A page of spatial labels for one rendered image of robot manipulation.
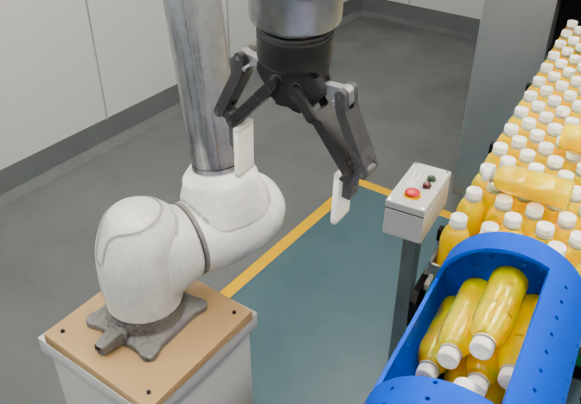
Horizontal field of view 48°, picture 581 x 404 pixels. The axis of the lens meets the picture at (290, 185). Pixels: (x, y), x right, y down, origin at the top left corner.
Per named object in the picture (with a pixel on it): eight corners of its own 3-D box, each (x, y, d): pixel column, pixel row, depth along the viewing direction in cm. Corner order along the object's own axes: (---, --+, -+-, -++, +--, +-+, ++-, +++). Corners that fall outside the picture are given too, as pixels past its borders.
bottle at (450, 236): (455, 296, 155) (467, 235, 145) (428, 285, 159) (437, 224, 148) (466, 279, 160) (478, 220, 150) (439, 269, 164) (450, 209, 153)
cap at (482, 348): (481, 355, 110) (478, 362, 109) (467, 338, 110) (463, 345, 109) (500, 349, 108) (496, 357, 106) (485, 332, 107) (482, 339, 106)
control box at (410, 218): (381, 232, 160) (385, 198, 154) (410, 193, 175) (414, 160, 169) (420, 245, 156) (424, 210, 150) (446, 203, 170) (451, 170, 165)
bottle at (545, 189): (565, 209, 146) (484, 187, 154) (566, 210, 152) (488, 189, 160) (575, 179, 146) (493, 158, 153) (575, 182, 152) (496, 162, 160)
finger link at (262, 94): (280, 88, 65) (271, 77, 65) (226, 131, 73) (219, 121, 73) (302, 73, 67) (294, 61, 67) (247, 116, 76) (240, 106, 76)
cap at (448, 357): (441, 342, 113) (437, 349, 112) (462, 350, 112) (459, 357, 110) (437, 357, 116) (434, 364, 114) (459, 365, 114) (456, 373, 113)
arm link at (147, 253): (90, 288, 131) (70, 202, 118) (171, 253, 140) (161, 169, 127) (124, 339, 120) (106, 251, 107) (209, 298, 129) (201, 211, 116)
